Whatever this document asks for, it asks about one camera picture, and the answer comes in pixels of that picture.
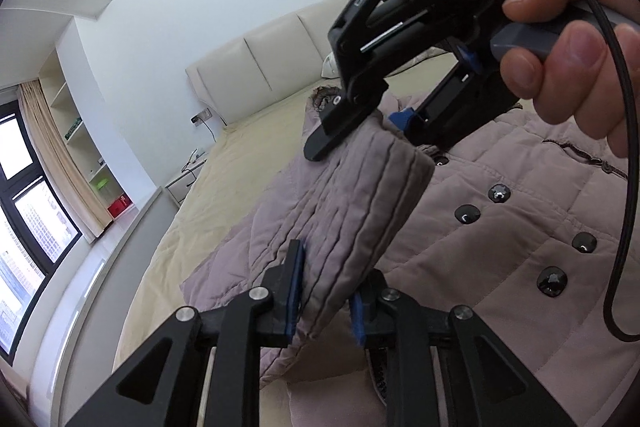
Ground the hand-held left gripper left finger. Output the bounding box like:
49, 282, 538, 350
65, 239, 307, 427

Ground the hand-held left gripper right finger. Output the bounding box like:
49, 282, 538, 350
350, 269, 576, 427

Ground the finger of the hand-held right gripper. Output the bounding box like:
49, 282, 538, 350
305, 0, 452, 162
389, 43, 524, 152

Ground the mauve quilted coat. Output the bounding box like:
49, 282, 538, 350
180, 84, 640, 427

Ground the person's right hand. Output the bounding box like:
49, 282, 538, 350
500, 0, 640, 158

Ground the cream padded headboard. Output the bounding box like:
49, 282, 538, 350
185, 0, 361, 126

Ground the bed with beige cover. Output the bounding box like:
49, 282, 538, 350
112, 52, 453, 427

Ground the white nightstand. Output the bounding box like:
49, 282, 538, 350
165, 156, 209, 208

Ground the red box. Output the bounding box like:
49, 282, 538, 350
107, 197, 134, 219

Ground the grey window ledge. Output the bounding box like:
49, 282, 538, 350
10, 186, 167, 404

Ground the black framed window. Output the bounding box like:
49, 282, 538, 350
0, 87, 84, 366

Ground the beige curtain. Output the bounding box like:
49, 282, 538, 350
17, 79, 112, 246

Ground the black charging cable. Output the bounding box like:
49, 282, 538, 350
181, 119, 217, 172

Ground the white wall shelf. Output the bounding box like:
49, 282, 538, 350
37, 52, 136, 229

